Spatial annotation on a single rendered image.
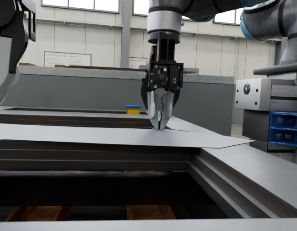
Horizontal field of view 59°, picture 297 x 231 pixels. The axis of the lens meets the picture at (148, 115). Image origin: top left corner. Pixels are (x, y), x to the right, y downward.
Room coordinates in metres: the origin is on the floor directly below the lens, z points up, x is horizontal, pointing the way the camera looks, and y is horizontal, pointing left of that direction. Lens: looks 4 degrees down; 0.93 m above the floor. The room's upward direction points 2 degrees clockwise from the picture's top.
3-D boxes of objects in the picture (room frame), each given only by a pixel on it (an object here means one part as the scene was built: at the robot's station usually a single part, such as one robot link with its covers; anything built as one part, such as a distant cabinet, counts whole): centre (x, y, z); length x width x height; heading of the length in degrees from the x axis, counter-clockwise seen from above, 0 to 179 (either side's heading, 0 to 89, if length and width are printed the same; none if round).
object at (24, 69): (1.60, 0.24, 1.03); 1.30 x 0.60 x 0.04; 97
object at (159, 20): (0.60, -0.03, 1.08); 0.08 x 0.08 x 0.05
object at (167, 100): (0.59, -0.04, 0.90); 0.06 x 0.03 x 0.09; 7
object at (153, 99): (0.59, -0.01, 0.90); 0.06 x 0.03 x 0.09; 7
